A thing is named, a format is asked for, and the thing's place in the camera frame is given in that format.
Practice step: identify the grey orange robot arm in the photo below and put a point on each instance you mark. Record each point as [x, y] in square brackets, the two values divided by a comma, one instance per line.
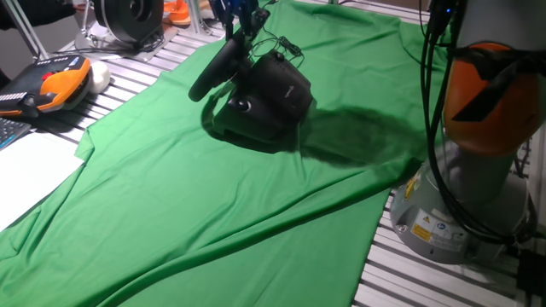
[469, 192]

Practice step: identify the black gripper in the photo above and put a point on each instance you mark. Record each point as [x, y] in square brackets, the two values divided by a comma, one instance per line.
[234, 4]

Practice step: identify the green cloth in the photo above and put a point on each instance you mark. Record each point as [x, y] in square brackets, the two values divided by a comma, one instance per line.
[170, 192]

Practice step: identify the white computer mouse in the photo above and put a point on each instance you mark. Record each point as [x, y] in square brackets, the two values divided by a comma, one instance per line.
[100, 77]

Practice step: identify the black keyboard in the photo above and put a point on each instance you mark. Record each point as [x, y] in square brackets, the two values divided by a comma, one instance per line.
[10, 132]

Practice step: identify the metal frame post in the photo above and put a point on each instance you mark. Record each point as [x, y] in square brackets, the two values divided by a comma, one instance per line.
[197, 17]
[25, 30]

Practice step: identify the orange plastic object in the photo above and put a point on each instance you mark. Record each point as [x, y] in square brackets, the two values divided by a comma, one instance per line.
[177, 13]

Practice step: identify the black sleeved left forearm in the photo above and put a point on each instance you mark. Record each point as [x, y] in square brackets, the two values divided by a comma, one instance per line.
[34, 13]

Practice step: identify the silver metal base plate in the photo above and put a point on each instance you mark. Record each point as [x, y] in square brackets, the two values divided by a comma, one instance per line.
[111, 51]

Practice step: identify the orange black teach pendant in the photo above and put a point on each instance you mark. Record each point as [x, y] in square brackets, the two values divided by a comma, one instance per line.
[55, 85]

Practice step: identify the white paper sheet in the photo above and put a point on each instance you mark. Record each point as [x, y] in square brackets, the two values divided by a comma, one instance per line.
[30, 175]

